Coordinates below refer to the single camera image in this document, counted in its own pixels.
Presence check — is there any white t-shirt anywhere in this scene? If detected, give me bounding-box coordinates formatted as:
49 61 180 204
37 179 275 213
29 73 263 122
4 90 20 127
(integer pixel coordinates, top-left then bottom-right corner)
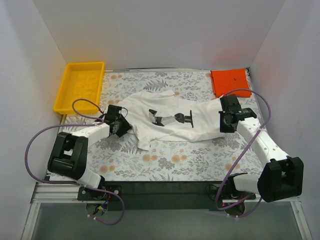
118 90 225 150

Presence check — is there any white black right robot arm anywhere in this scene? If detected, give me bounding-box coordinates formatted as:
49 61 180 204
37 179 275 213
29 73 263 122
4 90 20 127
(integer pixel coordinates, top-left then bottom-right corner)
218 94 304 203

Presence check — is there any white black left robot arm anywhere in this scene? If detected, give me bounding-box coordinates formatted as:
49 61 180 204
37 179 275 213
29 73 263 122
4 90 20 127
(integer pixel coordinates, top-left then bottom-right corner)
47 105 131 200

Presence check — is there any floral patterned table mat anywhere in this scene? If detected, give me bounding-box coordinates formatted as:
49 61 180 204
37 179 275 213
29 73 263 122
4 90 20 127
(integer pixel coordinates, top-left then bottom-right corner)
49 70 274 182

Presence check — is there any yellow plastic tray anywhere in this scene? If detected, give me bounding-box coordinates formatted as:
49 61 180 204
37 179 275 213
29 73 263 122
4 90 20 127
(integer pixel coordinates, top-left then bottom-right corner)
53 61 105 115

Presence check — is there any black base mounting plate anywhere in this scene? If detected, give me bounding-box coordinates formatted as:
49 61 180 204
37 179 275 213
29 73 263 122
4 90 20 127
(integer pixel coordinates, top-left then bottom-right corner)
77 181 256 211

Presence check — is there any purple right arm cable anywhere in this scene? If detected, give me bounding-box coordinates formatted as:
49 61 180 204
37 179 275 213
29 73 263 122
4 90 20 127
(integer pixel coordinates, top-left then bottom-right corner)
215 88 272 219

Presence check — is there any aluminium frame rail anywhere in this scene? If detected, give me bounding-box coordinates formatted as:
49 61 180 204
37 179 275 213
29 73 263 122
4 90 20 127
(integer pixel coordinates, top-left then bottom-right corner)
22 183 312 240

